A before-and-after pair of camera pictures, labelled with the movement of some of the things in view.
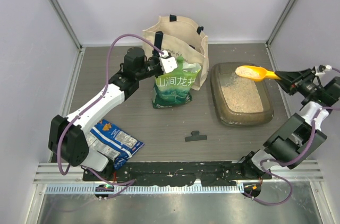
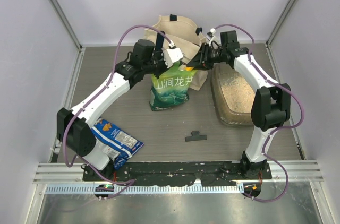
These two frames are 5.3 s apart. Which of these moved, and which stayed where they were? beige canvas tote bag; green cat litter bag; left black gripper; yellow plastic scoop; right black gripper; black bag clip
Moved: yellow plastic scoop; right black gripper
Stayed: beige canvas tote bag; left black gripper; green cat litter bag; black bag clip
